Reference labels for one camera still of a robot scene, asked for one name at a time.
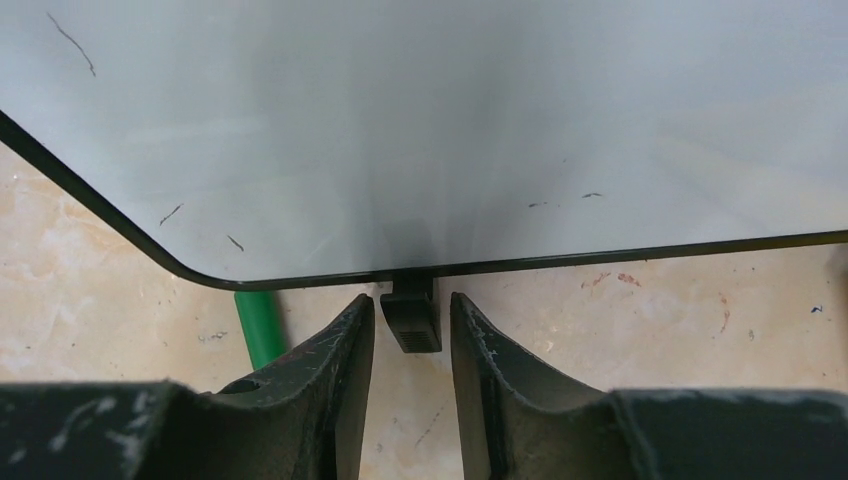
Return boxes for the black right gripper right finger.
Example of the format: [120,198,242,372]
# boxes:
[450,293,847,479]

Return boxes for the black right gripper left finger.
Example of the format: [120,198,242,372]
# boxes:
[1,295,375,479]

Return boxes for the green whiteboard marker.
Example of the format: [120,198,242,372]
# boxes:
[234,291,288,370]

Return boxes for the black framed whiteboard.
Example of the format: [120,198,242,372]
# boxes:
[1,1,847,289]

